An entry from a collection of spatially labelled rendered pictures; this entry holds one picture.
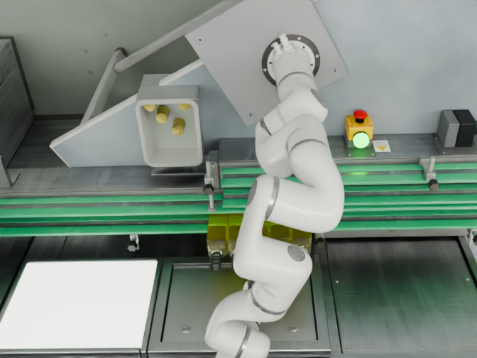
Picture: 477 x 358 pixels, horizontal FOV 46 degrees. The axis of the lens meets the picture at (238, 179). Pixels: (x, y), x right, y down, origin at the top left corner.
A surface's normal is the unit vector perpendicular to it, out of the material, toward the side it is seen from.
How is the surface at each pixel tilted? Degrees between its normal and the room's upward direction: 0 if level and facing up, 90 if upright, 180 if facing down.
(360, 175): 90
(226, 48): 2
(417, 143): 90
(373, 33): 0
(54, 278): 90
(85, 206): 90
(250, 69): 2
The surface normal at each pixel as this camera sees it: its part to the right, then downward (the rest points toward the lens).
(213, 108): -0.02, 0.60
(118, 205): -0.04, -0.80
